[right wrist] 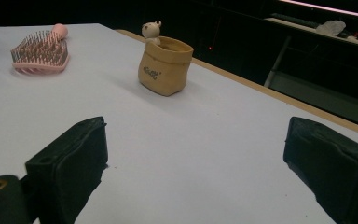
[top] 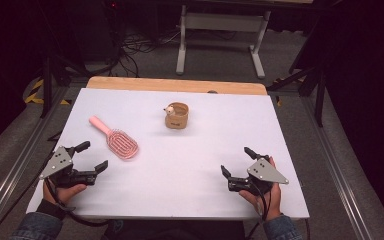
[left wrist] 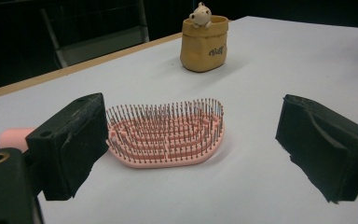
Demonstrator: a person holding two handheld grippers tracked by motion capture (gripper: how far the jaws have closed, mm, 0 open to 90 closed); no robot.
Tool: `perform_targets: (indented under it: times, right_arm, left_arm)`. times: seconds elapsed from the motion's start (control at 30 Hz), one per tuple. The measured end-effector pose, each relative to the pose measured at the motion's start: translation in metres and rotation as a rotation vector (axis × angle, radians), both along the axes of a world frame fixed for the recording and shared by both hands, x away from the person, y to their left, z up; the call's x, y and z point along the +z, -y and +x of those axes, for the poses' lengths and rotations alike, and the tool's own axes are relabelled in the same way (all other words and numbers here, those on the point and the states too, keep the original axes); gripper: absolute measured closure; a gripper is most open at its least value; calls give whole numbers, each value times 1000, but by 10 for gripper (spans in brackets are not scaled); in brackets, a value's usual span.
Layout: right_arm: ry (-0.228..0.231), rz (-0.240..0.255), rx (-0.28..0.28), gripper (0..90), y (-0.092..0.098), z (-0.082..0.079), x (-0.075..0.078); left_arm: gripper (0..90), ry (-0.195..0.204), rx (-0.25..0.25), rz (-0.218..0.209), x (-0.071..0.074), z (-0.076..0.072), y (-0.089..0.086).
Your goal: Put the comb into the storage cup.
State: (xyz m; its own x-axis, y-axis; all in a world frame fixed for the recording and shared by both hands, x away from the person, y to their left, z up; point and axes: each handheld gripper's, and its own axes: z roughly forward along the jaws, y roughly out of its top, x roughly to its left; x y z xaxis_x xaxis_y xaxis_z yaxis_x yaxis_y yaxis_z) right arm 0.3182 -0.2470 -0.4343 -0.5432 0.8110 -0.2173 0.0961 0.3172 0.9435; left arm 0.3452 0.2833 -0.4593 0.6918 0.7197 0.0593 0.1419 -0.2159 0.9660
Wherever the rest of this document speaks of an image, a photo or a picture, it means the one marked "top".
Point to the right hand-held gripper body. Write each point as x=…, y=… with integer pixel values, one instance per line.
x=265, y=173

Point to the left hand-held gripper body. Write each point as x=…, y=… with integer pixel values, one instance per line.
x=60, y=163

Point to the pink hairbrush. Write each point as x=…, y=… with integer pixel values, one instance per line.
x=121, y=143

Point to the brown cup with animal figure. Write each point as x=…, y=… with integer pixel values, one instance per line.
x=177, y=120

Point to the person's right hand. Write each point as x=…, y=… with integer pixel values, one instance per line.
x=271, y=203

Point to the person's left hand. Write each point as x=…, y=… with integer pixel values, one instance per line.
x=63, y=194

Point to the white board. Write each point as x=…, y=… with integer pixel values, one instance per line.
x=180, y=160

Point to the yellow black hazard tape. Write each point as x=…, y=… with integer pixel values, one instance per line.
x=33, y=97

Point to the black metal stand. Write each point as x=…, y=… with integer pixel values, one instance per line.
x=48, y=83
x=319, y=96

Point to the person's dark trousers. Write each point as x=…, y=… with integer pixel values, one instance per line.
x=180, y=231

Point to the wooden table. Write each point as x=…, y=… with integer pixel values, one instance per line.
x=166, y=85

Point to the aluminium rail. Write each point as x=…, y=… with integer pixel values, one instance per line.
x=20, y=160
x=336, y=166

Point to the white metal desk frame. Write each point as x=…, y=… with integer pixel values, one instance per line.
x=225, y=22

